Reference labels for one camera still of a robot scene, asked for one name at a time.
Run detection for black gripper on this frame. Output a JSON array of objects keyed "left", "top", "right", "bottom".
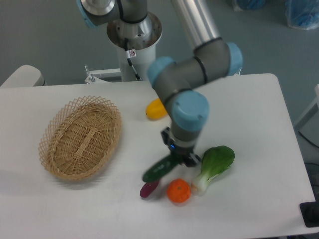
[{"left": 161, "top": 126, "right": 201, "bottom": 167}]

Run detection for dark green cucumber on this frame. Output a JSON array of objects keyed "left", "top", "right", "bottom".
[{"left": 142, "top": 154, "right": 181, "bottom": 183}]

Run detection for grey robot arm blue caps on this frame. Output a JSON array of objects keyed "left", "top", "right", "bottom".
[{"left": 77, "top": 0, "right": 243, "bottom": 167}]

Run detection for woven wicker oval basket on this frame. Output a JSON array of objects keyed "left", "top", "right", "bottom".
[{"left": 39, "top": 96, "right": 122, "bottom": 181}]

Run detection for green bok choy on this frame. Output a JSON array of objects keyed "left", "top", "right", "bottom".
[{"left": 191, "top": 145, "right": 235, "bottom": 195}]

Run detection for orange tangerine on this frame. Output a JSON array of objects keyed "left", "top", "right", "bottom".
[{"left": 166, "top": 178, "right": 191, "bottom": 204}]

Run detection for purple sweet potato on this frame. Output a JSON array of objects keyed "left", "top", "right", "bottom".
[{"left": 140, "top": 180, "right": 160, "bottom": 199}]

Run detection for yellow mango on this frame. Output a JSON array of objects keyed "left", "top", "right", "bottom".
[{"left": 146, "top": 98, "right": 168, "bottom": 120}]

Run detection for black device at table edge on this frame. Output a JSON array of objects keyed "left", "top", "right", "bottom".
[{"left": 300, "top": 201, "right": 319, "bottom": 228}]

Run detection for white chair back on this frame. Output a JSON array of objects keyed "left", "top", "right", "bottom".
[{"left": 0, "top": 65, "right": 47, "bottom": 89}]

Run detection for blue plastic bag right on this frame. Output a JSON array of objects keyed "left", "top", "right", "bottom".
[{"left": 285, "top": 0, "right": 319, "bottom": 30}]

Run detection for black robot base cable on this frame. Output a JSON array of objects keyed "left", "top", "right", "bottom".
[{"left": 124, "top": 37, "right": 143, "bottom": 81}]

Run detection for white furniture frame right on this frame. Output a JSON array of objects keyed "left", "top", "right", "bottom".
[{"left": 294, "top": 85, "right": 319, "bottom": 131}]

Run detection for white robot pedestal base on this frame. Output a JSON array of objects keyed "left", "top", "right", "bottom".
[{"left": 85, "top": 12, "right": 162, "bottom": 84}]

